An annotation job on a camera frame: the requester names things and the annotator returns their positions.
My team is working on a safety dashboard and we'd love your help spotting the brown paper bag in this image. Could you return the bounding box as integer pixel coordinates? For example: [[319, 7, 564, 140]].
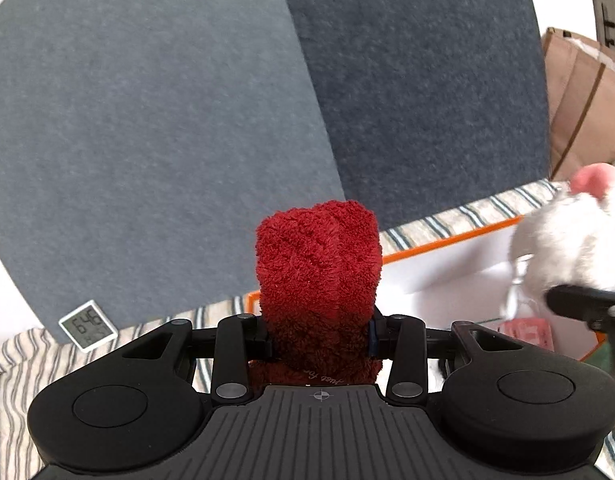
[[542, 27, 615, 181]]

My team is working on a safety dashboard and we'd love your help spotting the striped bed sheet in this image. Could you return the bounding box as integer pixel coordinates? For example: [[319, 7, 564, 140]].
[[0, 152, 615, 480]]

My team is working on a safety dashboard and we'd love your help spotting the orange cardboard box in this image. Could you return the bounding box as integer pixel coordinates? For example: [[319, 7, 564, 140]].
[[244, 214, 609, 361]]

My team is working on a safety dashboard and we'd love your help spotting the red fluffy towel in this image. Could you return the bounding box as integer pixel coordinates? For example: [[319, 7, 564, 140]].
[[249, 200, 382, 390]]

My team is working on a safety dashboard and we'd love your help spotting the white digital clock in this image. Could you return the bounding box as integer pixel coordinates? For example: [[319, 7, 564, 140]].
[[58, 299, 119, 353]]

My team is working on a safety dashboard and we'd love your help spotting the white plush toy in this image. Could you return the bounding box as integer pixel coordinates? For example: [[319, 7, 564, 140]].
[[501, 162, 615, 320]]

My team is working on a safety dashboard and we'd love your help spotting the pink tissue pack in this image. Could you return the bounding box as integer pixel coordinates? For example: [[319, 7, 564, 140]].
[[497, 318, 555, 351]]

